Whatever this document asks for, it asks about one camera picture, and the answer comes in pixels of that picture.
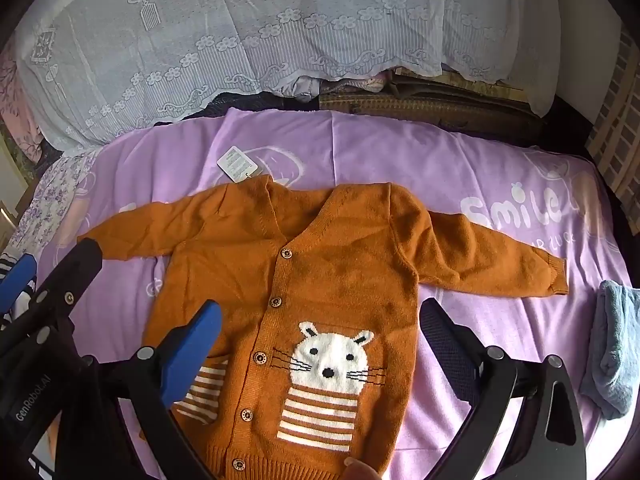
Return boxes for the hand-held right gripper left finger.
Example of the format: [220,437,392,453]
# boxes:
[100,300,223,480]

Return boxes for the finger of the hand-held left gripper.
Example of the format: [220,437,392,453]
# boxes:
[0,254,39,313]
[0,238,104,356]

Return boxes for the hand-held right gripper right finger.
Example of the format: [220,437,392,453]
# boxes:
[419,298,587,480]

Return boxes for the orange knitted cardigan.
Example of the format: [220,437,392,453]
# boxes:
[77,176,570,478]

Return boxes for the person's right hand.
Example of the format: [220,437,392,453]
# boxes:
[345,457,380,480]

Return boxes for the purple floral cloth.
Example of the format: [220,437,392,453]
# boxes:
[10,150,98,261]

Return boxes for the light blue towel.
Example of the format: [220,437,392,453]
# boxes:
[580,280,640,421]

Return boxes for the pink patterned cloth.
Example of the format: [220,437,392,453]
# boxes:
[0,45,42,163]

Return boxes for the white paper hang tag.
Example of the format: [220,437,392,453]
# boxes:
[217,146,263,181]

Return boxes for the purple printed blanket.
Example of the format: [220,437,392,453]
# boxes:
[10,107,632,480]

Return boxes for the wooden lattice panel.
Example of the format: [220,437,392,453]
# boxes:
[584,25,640,237]

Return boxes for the pile of folded cloths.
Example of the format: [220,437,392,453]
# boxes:
[295,72,392,99]

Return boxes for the white lace cover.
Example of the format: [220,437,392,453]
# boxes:
[15,0,557,157]

